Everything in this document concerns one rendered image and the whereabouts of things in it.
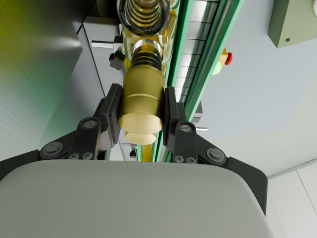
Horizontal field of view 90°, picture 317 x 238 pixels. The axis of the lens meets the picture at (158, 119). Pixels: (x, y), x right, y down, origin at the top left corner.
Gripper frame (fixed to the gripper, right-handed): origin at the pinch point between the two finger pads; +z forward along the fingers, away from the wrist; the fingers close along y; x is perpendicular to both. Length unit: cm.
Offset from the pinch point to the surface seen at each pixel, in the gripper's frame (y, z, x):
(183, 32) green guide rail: 5.4, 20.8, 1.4
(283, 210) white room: 353, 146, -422
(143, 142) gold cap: -0.1, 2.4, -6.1
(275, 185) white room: 354, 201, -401
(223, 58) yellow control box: 21.1, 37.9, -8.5
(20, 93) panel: -12.1, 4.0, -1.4
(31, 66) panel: -12.1, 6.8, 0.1
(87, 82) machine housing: -15.3, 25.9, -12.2
